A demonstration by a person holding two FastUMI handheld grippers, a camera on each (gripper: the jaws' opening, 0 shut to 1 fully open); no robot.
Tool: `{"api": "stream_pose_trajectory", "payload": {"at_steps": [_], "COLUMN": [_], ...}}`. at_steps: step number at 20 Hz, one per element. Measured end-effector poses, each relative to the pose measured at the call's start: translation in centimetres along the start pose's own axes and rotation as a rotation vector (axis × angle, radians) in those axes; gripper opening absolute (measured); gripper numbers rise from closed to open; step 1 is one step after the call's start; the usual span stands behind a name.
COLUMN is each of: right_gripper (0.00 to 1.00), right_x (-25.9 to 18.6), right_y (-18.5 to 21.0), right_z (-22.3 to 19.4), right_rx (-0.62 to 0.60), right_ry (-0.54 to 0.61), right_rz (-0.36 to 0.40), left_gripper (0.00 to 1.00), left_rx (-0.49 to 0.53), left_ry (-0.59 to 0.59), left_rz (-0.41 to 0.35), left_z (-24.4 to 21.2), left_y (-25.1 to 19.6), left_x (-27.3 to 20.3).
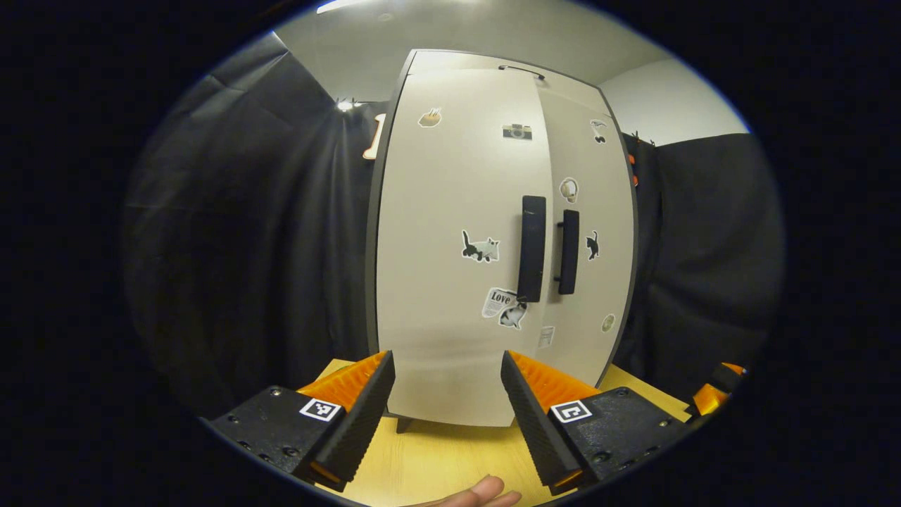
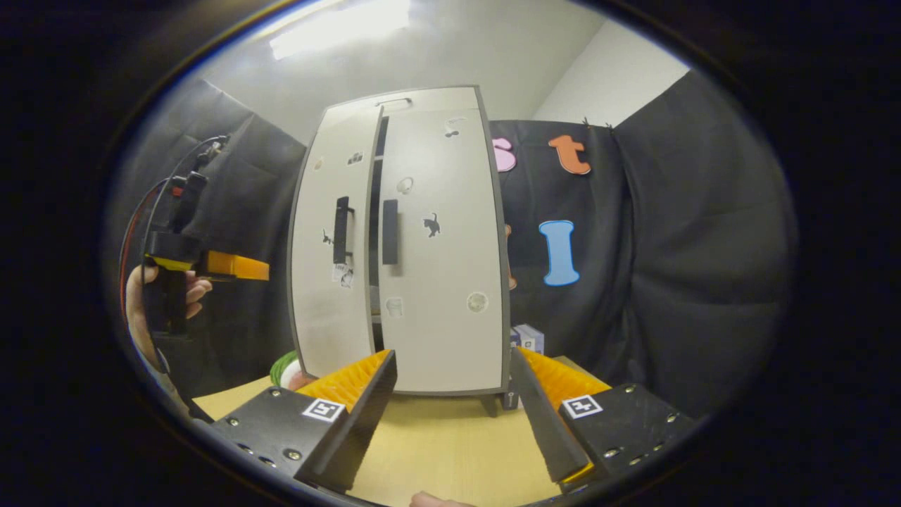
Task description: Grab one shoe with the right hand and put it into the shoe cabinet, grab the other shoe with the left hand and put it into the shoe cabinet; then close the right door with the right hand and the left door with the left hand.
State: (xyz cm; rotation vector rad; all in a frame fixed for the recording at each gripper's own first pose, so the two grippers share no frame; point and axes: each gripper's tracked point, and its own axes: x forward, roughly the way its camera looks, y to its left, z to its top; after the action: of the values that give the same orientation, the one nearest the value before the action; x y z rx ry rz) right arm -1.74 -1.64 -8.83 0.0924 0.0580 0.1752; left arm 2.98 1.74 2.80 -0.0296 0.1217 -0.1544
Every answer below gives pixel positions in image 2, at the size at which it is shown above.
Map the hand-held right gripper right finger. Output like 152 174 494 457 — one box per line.
508 346 698 487

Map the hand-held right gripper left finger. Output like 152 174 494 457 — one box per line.
211 349 398 494

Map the white cabinet door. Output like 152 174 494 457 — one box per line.
372 109 509 395
289 106 386 381

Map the white shoe cabinet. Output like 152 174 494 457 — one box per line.
286 84 513 418

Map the white cabinet drawer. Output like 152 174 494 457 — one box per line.
320 86 486 120

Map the green striped toy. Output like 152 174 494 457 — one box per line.
270 350 314 392

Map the black backdrop cloth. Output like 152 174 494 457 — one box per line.
106 70 796 423

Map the red cable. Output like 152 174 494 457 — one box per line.
118 180 185 325

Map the black cable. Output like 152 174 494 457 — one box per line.
137 135 227 282

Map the black door handle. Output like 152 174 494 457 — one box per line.
332 196 353 265
382 199 400 266

